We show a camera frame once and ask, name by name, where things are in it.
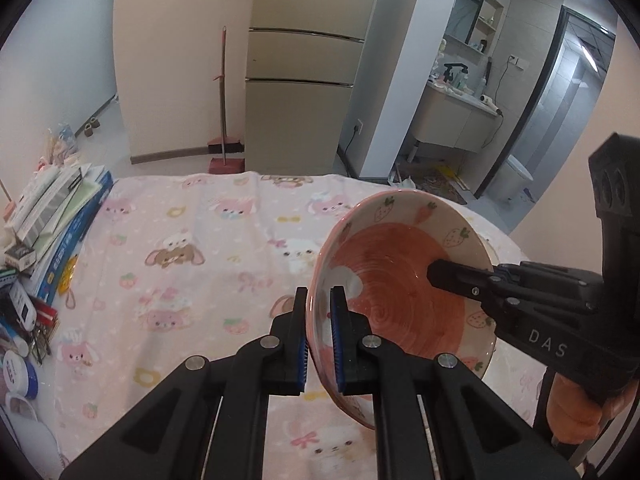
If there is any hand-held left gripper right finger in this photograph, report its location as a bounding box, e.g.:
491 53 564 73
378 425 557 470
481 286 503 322
330 286 581 480

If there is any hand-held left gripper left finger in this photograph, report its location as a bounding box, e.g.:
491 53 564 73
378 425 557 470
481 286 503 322
59 286 308 480

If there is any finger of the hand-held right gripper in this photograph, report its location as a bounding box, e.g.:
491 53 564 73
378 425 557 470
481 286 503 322
426 259 506 311

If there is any pink strawberry print bowl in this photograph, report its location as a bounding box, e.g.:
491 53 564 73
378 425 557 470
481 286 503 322
305 189 498 431

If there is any person's right hand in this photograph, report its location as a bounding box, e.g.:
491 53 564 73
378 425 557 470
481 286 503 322
545 370 608 443

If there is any patterned bathroom mat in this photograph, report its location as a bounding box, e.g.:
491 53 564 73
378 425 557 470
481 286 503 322
415 167 471 206

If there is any pink cartoon print tablecloth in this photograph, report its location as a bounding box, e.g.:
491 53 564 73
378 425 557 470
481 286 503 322
50 172 551 480

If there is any beige vanity cabinet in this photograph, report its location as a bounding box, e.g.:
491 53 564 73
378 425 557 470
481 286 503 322
415 82 503 153

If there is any black faucet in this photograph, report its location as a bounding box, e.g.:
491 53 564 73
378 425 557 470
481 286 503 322
442 62 468 86

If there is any beige three-door fridge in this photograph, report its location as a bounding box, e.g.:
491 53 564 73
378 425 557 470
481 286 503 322
244 0 386 175

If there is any bunch of keys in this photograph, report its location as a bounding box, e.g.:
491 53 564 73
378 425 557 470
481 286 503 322
27 322 58 366

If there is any stack of books and boxes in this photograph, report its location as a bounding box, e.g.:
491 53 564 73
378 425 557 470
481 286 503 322
30 170 113 306

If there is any red broom and dustpan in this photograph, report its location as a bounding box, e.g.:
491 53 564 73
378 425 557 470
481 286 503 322
206 25 246 155

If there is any bathroom mirror cabinet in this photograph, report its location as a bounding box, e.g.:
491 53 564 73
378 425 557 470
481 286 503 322
445 0 503 56

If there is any pale green flat box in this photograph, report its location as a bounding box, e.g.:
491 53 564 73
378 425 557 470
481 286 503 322
35 177 103 266

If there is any white jar with blue label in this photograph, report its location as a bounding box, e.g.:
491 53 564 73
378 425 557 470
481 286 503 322
2 350 41 401

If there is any white mug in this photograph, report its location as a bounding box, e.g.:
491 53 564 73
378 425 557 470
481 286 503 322
0 392 62 468

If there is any white and grey carton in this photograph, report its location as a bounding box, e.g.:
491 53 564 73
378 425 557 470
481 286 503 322
7 164 86 241

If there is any clear snack packet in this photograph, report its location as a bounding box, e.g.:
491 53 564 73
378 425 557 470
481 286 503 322
42 124 81 168

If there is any black door frame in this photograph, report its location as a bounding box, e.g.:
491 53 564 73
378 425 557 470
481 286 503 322
472 4 617 201

